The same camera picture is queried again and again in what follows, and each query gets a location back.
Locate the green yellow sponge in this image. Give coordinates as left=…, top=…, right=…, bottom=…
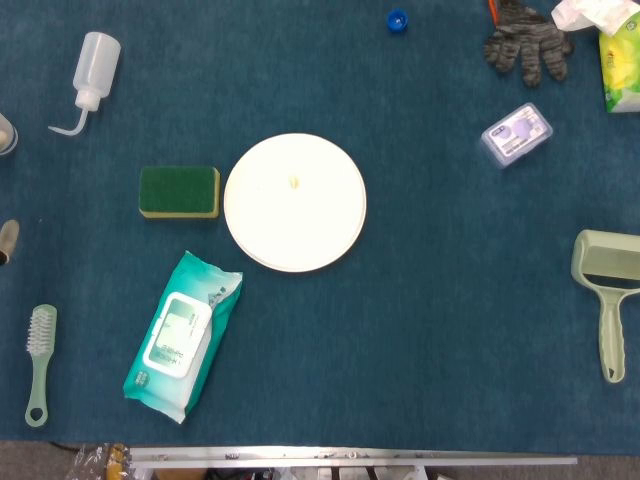
left=138, top=165, right=222, bottom=221

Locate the white round plate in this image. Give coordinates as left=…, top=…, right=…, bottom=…
left=223, top=132, right=368, bottom=274

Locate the teal wet wipes pack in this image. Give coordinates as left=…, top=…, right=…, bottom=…
left=123, top=250, right=244, bottom=425

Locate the clear purple plastic box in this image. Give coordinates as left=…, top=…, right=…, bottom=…
left=479, top=102, right=555, bottom=171

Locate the blue bottle cap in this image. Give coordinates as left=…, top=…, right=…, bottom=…
left=386, top=8, right=410, bottom=35

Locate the translucent squeeze wash bottle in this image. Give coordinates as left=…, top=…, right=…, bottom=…
left=47, top=31, right=122, bottom=137

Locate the grey knitted work glove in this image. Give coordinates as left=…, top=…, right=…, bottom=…
left=482, top=0, right=575, bottom=88

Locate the pale green lint roller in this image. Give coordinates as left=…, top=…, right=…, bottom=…
left=570, top=229, right=640, bottom=385

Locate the pale green scrub brush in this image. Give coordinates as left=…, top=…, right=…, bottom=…
left=24, top=303, right=59, bottom=428

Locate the beige grey small object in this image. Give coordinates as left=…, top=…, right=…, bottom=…
left=0, top=219, right=21, bottom=267

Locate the clear crinkled plastic bag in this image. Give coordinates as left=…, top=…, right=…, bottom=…
left=64, top=442, right=132, bottom=480

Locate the grey white cup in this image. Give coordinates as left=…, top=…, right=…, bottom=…
left=0, top=112, right=19, bottom=157

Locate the green yellow tissue pack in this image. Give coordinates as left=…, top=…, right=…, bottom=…
left=550, top=0, right=640, bottom=115

